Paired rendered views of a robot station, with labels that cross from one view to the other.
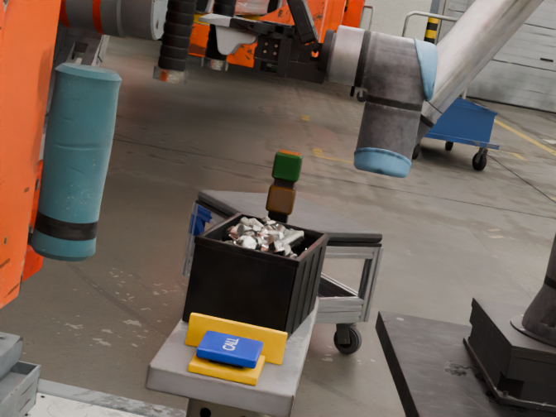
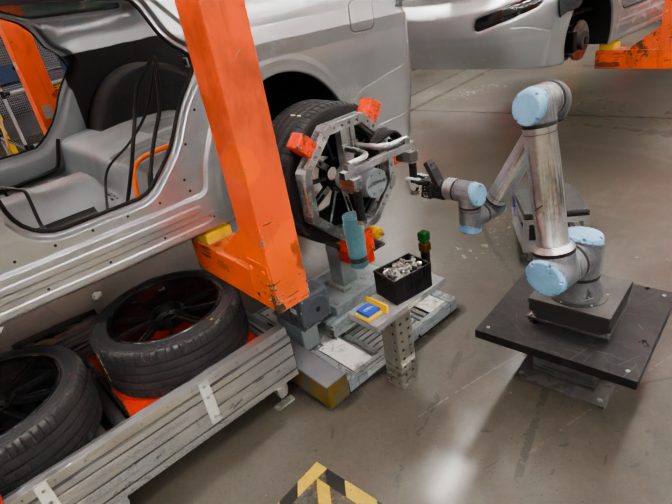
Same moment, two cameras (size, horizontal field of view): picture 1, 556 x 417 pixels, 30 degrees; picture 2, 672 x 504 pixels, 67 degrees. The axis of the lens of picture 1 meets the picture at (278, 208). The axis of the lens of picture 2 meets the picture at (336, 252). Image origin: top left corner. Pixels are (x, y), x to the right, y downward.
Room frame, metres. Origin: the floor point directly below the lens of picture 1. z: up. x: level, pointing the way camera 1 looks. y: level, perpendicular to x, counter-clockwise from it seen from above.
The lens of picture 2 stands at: (-0.03, -1.19, 1.66)
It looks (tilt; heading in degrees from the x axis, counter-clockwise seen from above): 28 degrees down; 49
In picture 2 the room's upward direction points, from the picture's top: 10 degrees counter-clockwise
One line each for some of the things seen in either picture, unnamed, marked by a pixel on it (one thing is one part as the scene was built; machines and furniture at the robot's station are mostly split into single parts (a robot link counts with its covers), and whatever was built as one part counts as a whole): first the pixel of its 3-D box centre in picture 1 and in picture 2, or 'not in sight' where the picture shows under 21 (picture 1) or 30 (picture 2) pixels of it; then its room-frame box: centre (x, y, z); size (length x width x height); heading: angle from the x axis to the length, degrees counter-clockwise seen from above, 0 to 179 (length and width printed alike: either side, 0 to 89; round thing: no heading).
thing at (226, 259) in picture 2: not in sight; (232, 242); (1.01, 0.67, 0.69); 0.52 x 0.17 x 0.35; 86
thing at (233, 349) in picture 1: (229, 352); (368, 310); (1.15, 0.02, 0.47); 0.07 x 0.07 x 0.02; 86
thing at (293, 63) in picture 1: (292, 50); (435, 187); (1.67, 0.02, 0.80); 0.12 x 0.08 x 0.09; 86
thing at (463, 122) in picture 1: (446, 87); not in sight; (7.30, -1.00, 0.48); 1.00 x 0.61 x 0.96; 7
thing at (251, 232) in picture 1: (260, 270); (402, 277); (1.37, 0.01, 0.51); 0.20 x 0.14 x 0.13; 168
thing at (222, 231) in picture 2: not in sight; (212, 231); (1.02, 0.85, 0.71); 0.14 x 0.14 x 0.05; 86
